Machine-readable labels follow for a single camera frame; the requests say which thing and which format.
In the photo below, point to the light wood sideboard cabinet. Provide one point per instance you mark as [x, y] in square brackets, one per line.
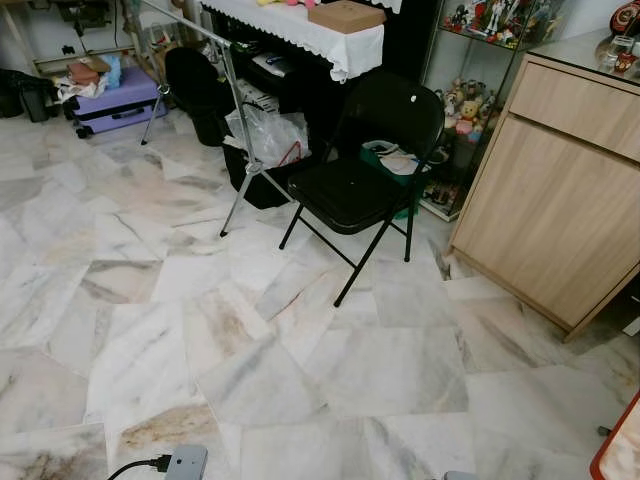
[550, 200]

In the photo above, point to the clear glass cup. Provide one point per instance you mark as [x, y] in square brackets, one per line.
[620, 52]

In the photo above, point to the marble pattern folding table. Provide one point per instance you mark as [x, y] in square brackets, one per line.
[622, 450]

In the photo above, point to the glass figurine display cabinet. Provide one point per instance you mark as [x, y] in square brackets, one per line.
[480, 100]

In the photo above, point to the round red black ornament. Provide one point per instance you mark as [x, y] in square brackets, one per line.
[626, 18]

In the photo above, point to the green basket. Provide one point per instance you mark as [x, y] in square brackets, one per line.
[405, 170]

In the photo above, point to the black folding chair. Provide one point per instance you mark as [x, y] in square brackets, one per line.
[350, 190]

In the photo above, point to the brown cardboard box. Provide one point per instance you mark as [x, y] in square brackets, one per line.
[345, 16]

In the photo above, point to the clear plastic bag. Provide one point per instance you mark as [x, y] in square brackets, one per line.
[270, 135]

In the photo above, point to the white lace tablecloth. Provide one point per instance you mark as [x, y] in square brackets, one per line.
[300, 35]

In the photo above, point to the silver tripod stand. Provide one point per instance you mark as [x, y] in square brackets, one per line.
[233, 75]

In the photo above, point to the purple suitcase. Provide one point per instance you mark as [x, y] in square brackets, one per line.
[115, 108]

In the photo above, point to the pile of clothes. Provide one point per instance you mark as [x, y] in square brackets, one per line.
[88, 78]

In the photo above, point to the black bag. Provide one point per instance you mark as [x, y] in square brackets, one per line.
[25, 95]

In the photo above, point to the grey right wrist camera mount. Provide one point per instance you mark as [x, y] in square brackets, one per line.
[460, 476]

